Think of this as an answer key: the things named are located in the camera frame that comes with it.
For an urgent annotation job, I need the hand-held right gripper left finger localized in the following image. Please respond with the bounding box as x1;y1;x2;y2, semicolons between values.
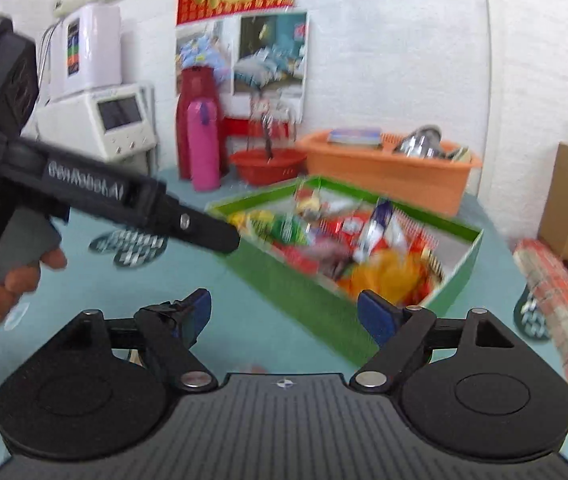
29;289;218;392

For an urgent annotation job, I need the metal bowl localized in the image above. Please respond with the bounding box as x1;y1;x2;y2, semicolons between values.
393;124;443;159

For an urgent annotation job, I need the green cardboard box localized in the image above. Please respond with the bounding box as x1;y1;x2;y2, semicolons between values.
205;175;485;367

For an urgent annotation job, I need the red plastic basin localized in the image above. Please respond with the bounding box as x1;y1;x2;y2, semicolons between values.
228;148;309;186

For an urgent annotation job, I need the white water purifier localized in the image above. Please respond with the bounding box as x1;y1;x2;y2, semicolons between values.
48;2;124;99

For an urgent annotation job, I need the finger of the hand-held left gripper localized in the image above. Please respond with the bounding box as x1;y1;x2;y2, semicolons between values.
160;194;241;257

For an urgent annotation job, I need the orange snack packet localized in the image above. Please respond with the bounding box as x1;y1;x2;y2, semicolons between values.
338;251;436;307

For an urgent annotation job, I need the blue white snack packet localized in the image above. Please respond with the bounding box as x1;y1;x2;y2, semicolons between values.
353;199;408;264

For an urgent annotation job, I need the white device with screen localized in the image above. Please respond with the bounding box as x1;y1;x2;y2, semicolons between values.
36;82;158;171

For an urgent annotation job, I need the red plaid cloth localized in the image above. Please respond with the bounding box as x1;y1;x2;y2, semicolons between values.
512;238;568;477

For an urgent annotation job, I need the teal printed tablecloth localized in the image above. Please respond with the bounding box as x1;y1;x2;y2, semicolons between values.
0;167;568;467

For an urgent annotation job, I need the yellow dried fruit packet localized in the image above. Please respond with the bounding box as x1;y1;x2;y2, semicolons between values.
228;209;276;235

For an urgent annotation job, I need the pink thermos bottle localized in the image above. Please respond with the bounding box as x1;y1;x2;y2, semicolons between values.
186;98;223;192

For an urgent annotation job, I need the person's left hand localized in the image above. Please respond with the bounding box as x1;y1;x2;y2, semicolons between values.
0;195;69;327

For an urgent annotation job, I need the orange plastic tub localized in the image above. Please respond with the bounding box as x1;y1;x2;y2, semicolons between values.
296;128;484;217

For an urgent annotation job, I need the stack of blue plates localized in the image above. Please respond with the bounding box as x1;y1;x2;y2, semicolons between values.
326;127;384;150

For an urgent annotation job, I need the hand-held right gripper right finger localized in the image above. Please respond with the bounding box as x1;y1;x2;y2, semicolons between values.
351;290;545;394

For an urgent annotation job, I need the red thermos jug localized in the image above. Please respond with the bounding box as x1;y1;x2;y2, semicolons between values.
175;66;225;181

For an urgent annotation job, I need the green snack packet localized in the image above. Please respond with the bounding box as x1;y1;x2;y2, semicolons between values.
268;214;311;247

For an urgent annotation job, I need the bedding wall poster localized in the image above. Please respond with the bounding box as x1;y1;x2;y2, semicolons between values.
174;9;310;124

